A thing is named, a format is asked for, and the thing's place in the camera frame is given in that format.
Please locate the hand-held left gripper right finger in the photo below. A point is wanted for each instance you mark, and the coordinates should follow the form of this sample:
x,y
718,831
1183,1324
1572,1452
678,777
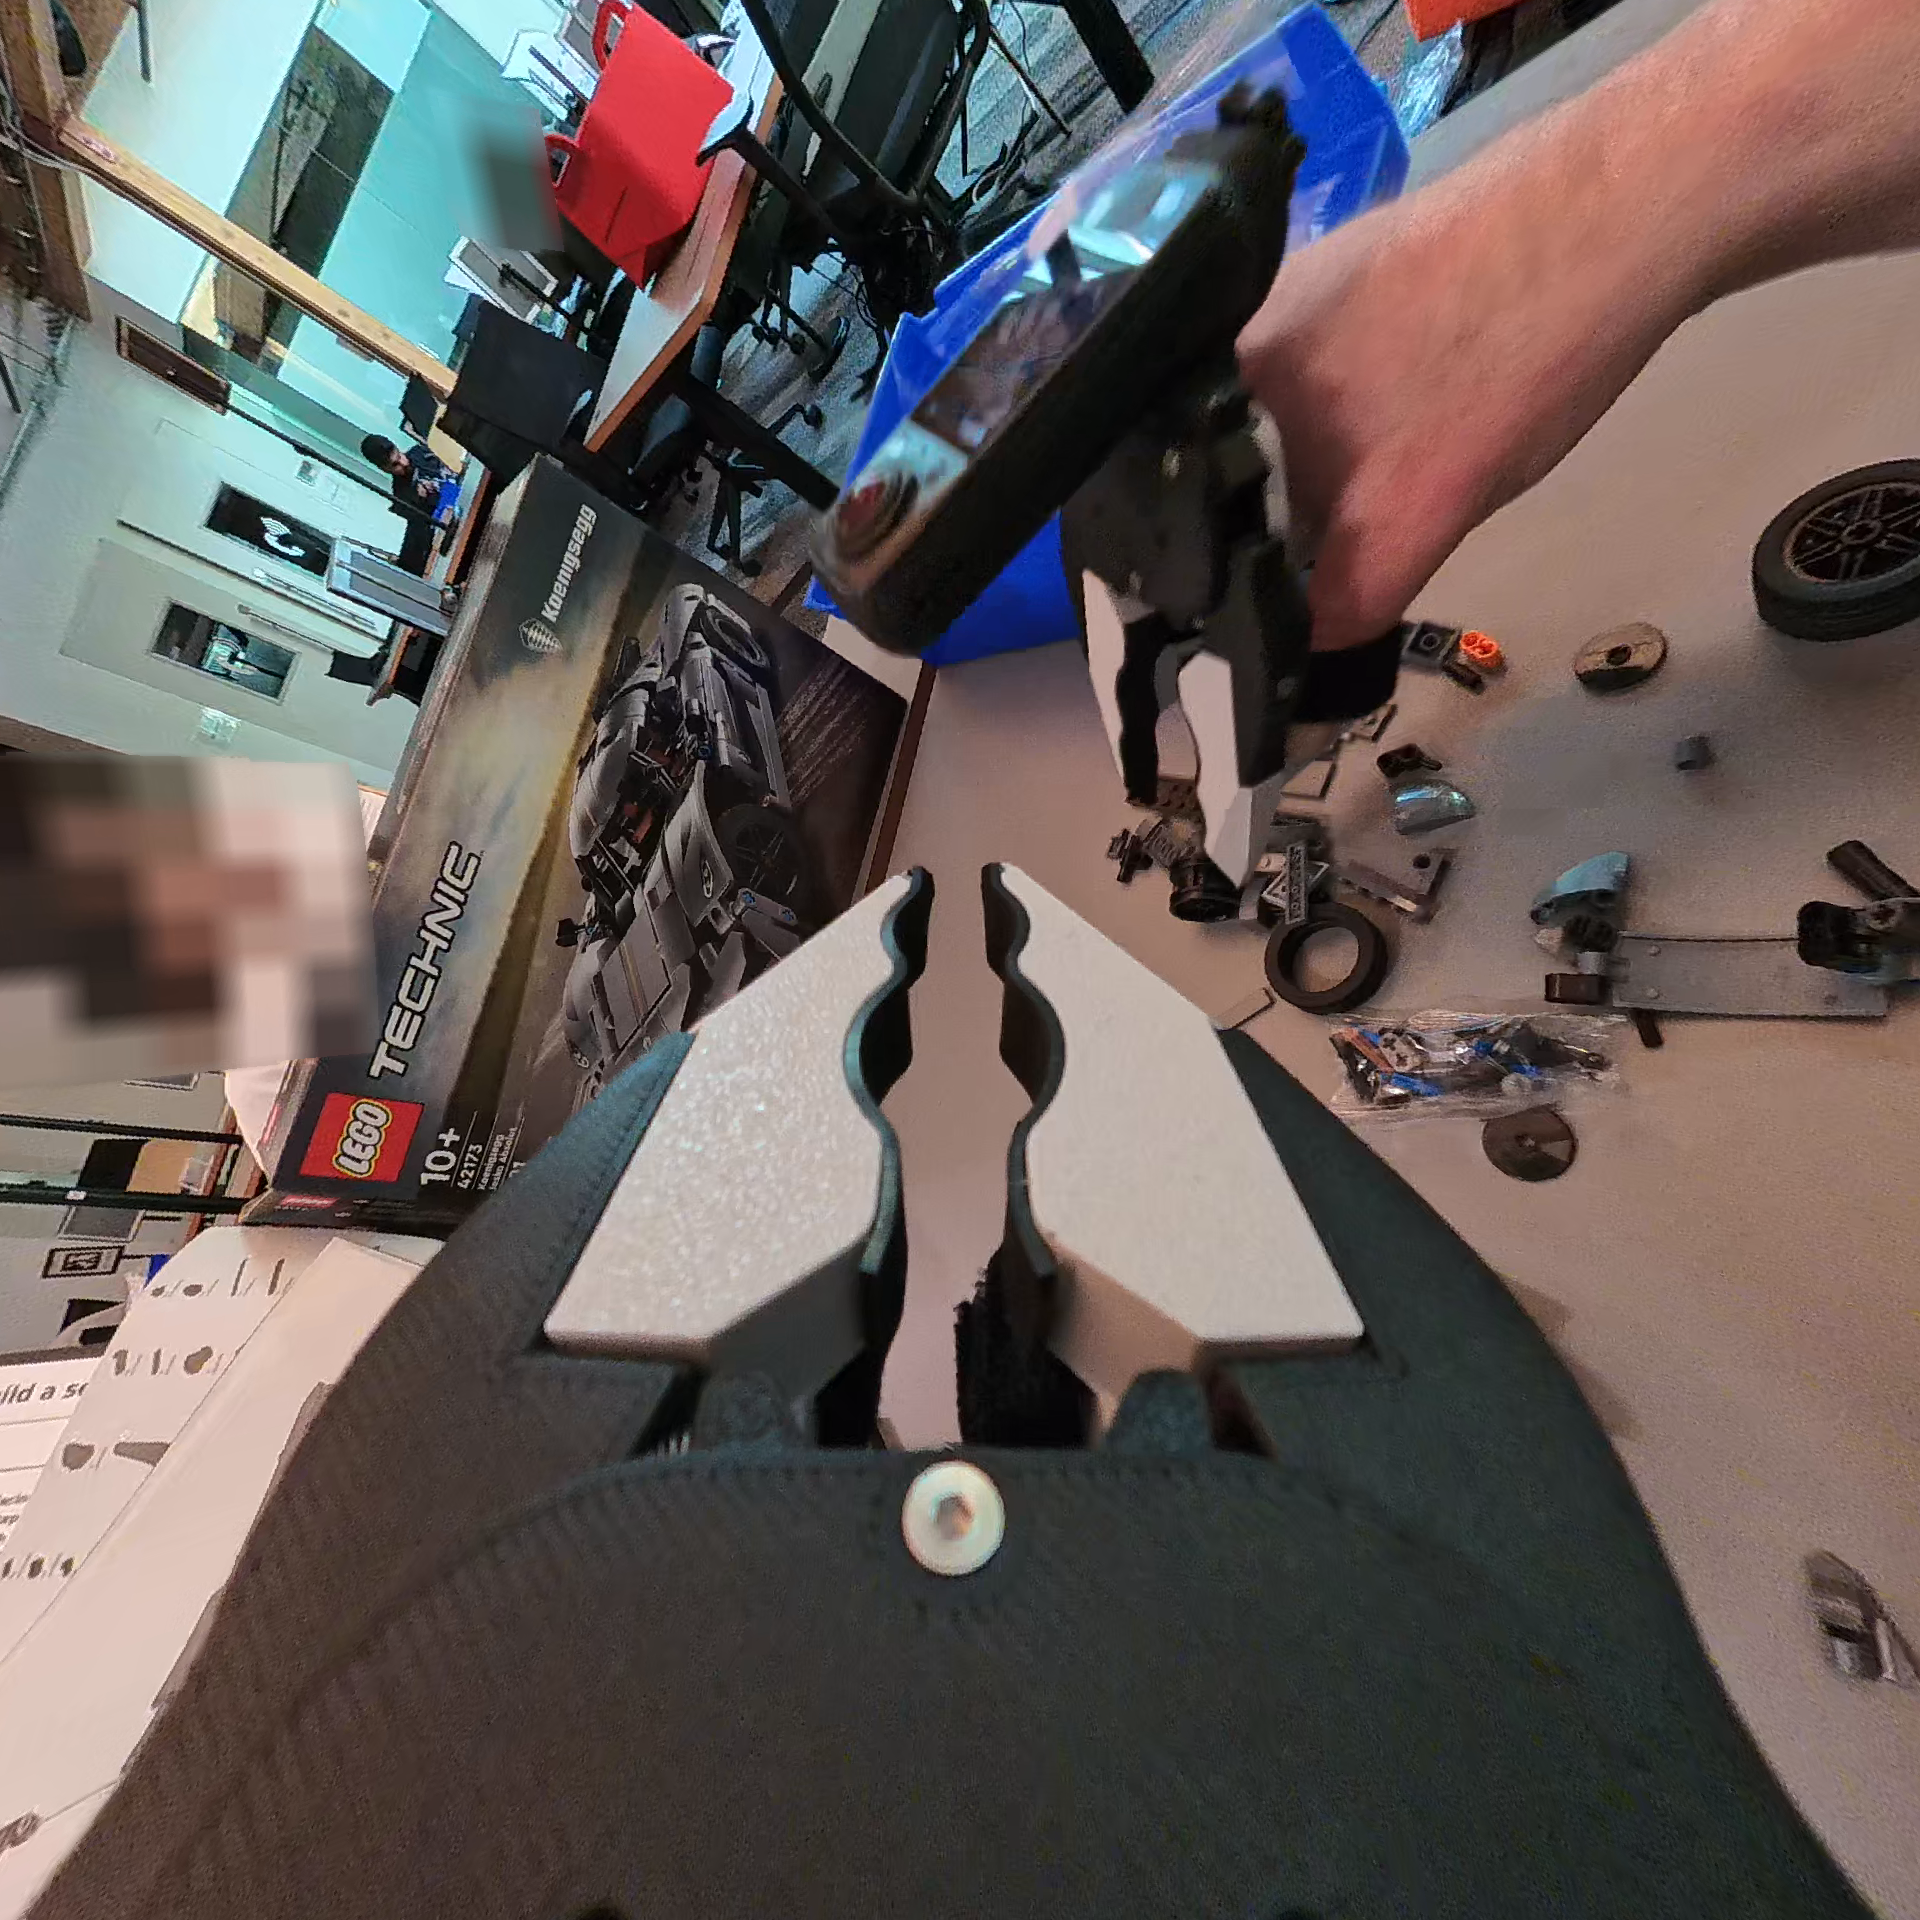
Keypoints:
x,y
1170,1171

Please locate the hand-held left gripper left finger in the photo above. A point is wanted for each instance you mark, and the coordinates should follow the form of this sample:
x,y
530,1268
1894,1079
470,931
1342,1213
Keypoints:
x,y
735,1171

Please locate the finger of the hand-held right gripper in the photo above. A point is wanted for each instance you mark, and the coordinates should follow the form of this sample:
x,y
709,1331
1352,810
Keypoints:
x,y
1106,674
1224,780

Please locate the person's right forearm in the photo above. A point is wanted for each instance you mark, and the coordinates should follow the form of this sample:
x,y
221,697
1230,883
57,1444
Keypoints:
x,y
1756,149

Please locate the pile of lego parts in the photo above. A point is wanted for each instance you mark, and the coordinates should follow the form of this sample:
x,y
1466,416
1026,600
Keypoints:
x,y
1412,884

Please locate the lego car set box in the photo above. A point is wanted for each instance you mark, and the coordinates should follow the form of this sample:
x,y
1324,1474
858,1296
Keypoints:
x,y
599,840

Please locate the dark lego disc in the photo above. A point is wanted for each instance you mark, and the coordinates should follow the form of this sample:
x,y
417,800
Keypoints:
x,y
1527,1146

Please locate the brown lego disc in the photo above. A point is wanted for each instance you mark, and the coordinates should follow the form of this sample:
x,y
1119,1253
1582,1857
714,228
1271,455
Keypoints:
x,y
1621,656

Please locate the grey lego chassis assembly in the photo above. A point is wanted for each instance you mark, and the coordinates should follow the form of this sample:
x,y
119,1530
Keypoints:
x,y
1724,967

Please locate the lego wheel with tire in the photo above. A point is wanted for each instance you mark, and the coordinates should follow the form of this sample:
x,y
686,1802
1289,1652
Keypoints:
x,y
1846,546

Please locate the silver lego panel piece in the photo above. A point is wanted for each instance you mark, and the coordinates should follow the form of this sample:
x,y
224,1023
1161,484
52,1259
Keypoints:
x,y
1861,1620

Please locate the person's right hand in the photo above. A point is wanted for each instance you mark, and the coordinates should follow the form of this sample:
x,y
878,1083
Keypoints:
x,y
1425,388

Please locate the blue plastic bin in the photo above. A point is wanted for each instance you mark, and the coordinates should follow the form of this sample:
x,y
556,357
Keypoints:
x,y
991,585

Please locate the clear bag of small parts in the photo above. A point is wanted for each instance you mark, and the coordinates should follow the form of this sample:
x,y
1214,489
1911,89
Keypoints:
x,y
1470,1059

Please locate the black office chair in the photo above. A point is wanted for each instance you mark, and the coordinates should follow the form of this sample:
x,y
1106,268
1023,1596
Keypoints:
x,y
720,435
885,105

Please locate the wooden edged desk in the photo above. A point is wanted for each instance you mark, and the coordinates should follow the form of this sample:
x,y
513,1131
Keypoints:
x,y
661,322

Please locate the red chair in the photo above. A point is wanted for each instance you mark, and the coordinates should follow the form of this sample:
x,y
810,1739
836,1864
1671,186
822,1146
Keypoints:
x,y
646,136

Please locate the black monitor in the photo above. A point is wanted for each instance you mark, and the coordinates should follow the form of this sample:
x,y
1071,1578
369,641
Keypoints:
x,y
518,381

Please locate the white printed cardboard box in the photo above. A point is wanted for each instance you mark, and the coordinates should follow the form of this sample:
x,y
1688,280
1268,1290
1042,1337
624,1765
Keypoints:
x,y
196,1440

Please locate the printed paper sheet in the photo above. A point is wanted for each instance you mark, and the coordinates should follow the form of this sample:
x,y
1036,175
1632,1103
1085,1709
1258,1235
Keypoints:
x,y
38,1477

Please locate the wooden railing beam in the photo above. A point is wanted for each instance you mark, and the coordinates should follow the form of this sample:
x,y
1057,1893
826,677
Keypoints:
x,y
255,247

